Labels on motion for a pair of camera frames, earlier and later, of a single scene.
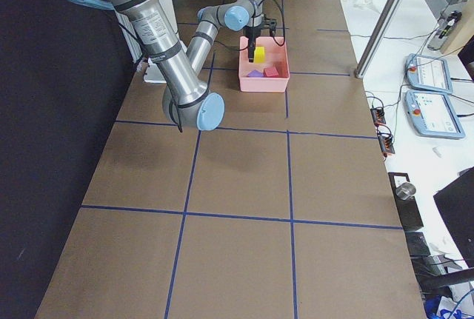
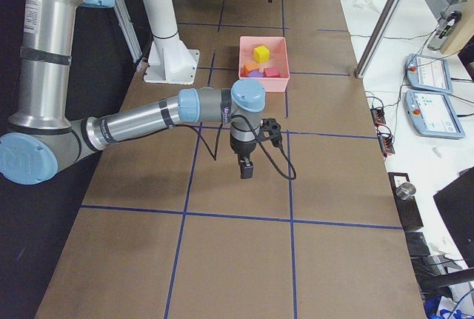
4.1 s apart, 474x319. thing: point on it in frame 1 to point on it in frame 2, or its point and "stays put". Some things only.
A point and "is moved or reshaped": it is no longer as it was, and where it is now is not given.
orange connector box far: [378, 116] stays put
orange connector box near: [386, 143] stays put
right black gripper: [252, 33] to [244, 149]
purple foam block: [255, 74] stays put
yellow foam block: [259, 55] is moved or reshaped
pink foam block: [271, 72] stays put
